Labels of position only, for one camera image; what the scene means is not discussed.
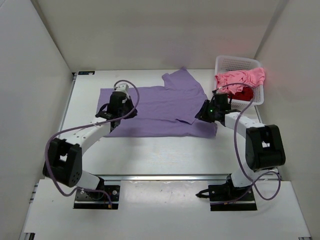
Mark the purple t shirt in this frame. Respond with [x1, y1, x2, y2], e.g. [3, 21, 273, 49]
[108, 68, 218, 139]

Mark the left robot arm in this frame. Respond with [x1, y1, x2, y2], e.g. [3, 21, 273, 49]
[42, 80, 138, 200]

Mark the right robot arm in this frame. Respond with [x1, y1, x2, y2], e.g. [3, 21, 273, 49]
[195, 90, 286, 200]

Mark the red t shirt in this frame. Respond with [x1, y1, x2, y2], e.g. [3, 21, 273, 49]
[232, 87, 254, 102]

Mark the white plastic laundry basket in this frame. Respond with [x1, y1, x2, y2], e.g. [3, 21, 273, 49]
[214, 55, 264, 106]

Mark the pink t shirt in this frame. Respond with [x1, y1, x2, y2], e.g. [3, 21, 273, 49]
[215, 67, 266, 95]

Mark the dark label sticker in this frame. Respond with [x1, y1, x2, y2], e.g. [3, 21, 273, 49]
[77, 71, 95, 76]

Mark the aluminium rail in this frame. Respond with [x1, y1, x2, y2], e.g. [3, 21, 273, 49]
[100, 174, 228, 181]

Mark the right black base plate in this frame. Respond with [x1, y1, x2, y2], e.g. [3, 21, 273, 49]
[195, 182, 258, 212]

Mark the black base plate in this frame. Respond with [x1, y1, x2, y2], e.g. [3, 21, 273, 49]
[73, 184, 121, 210]
[195, 182, 258, 212]

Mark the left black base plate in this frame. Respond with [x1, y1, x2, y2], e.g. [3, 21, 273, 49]
[73, 184, 121, 210]

